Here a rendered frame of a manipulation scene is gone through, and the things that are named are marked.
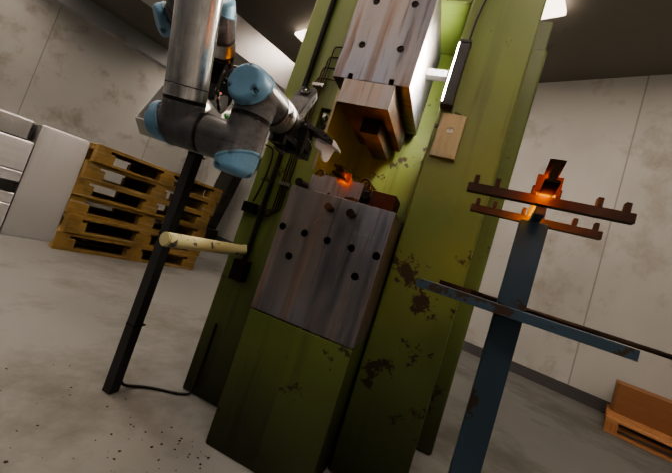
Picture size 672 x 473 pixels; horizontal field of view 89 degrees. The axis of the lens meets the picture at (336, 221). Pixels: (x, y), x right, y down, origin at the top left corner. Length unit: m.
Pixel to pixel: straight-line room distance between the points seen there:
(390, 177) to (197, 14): 1.21
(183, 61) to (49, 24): 9.26
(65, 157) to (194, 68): 0.38
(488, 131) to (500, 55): 0.30
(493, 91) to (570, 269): 3.56
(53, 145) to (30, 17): 9.55
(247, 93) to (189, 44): 0.13
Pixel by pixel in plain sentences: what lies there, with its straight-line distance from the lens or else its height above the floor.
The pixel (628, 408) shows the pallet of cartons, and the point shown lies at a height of 0.20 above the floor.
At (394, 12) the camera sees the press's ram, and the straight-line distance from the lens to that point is 1.50.
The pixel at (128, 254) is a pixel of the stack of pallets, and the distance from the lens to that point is 3.94.
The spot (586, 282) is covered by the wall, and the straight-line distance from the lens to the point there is 4.77.
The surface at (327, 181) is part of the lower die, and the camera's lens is 1.24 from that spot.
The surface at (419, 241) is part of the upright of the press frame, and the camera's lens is 1.28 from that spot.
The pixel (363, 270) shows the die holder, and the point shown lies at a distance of 1.09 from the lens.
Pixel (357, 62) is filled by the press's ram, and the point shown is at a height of 1.43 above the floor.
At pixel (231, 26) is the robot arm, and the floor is 1.21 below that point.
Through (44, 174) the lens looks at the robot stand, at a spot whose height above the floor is 0.74.
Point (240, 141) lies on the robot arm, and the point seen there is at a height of 0.88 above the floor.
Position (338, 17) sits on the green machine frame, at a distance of 1.74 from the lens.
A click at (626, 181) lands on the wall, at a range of 5.04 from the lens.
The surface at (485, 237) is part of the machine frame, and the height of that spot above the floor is 1.01.
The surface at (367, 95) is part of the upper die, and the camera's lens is 1.33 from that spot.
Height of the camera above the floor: 0.75
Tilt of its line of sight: 4 degrees up
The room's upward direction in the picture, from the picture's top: 18 degrees clockwise
